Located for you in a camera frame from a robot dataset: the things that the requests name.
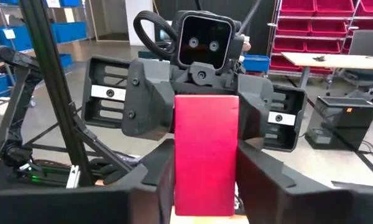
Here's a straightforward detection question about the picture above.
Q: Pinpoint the silver frame bracket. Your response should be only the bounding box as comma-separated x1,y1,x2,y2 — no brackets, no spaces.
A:
65,164,81,189

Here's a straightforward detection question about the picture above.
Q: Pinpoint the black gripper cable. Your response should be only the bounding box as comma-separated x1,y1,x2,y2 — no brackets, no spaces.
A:
132,9,178,60

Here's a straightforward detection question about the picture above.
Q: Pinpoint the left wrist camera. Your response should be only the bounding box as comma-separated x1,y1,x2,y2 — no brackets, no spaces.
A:
175,10,237,71

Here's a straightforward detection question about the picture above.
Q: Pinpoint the grey office chair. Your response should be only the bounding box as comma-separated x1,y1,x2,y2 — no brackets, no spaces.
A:
325,29,373,105

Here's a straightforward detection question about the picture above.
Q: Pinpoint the red wooden block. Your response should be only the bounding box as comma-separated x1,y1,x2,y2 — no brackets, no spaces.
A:
173,94,241,217

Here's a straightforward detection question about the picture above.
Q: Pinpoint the blue storage bin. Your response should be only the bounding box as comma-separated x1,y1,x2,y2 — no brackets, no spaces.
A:
241,54,271,73

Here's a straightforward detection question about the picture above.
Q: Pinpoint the black computer case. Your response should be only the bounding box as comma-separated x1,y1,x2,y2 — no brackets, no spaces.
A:
304,95,373,151

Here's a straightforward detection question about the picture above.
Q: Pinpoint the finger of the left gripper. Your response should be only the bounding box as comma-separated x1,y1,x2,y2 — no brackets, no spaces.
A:
237,73,274,151
121,57,175,141

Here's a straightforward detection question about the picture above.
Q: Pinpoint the rack of blue bins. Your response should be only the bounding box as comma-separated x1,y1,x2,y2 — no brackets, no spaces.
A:
0,0,88,105

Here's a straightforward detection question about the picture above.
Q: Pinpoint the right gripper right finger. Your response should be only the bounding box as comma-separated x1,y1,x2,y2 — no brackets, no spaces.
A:
236,141,352,224

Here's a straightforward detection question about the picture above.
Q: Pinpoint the metal rack of red bins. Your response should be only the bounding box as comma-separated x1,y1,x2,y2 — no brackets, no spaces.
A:
266,0,373,78

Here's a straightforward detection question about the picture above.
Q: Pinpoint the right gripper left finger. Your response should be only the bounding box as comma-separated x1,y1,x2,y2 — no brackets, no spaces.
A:
129,138,175,224

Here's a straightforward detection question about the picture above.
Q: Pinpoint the light wooden desk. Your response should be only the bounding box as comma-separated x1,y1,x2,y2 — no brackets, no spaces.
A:
280,51,373,91

